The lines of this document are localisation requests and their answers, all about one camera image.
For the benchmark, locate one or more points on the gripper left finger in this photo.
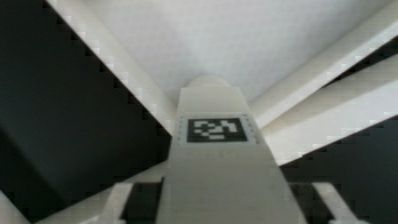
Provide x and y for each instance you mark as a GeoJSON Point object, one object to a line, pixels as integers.
{"type": "Point", "coordinates": [131, 205]}

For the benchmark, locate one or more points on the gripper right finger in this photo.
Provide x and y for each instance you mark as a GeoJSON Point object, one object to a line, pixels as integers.
{"type": "Point", "coordinates": [323, 204]}

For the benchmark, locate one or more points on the white desk leg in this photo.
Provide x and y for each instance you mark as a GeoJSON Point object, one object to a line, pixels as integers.
{"type": "Point", "coordinates": [225, 186]}
{"type": "Point", "coordinates": [12, 216]}

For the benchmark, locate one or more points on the white desk top panel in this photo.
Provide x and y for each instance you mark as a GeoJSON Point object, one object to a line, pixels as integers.
{"type": "Point", "coordinates": [278, 45]}

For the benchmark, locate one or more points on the white front fence bar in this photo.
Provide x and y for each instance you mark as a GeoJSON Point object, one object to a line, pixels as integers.
{"type": "Point", "coordinates": [349, 106]}

